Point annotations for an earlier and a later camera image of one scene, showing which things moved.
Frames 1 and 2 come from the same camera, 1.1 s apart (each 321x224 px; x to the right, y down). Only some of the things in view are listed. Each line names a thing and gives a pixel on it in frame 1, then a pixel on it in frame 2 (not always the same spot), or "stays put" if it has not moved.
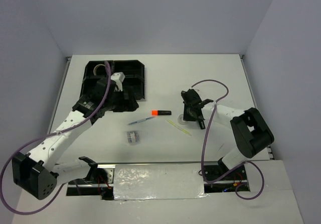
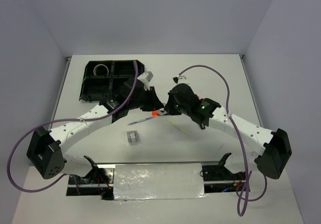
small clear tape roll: [180, 119] -> [160, 113]
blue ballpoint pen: [141, 120] stays put
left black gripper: [130, 105] -> [153, 107]
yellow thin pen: [179, 127] stays put
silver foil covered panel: [144, 182] stays put
